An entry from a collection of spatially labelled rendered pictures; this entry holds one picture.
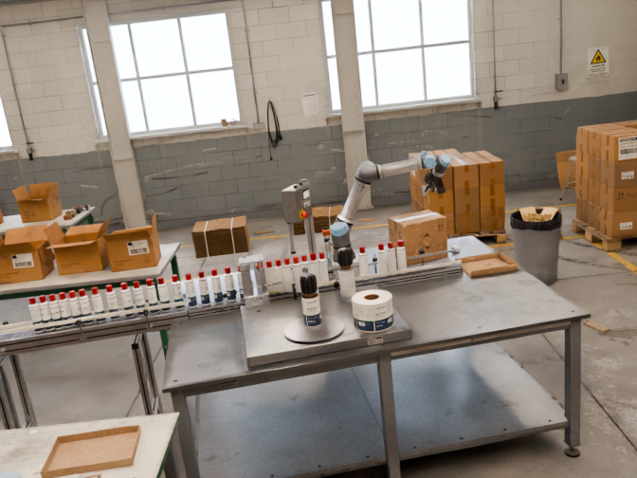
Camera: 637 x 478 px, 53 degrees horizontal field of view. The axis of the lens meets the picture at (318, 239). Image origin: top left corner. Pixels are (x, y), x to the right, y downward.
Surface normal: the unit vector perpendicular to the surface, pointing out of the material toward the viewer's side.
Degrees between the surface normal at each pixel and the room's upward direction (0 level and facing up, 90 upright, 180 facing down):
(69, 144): 90
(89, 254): 90
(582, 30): 90
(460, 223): 90
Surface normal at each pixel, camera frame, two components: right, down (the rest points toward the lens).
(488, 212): 0.00, 0.24
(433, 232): 0.32, 0.24
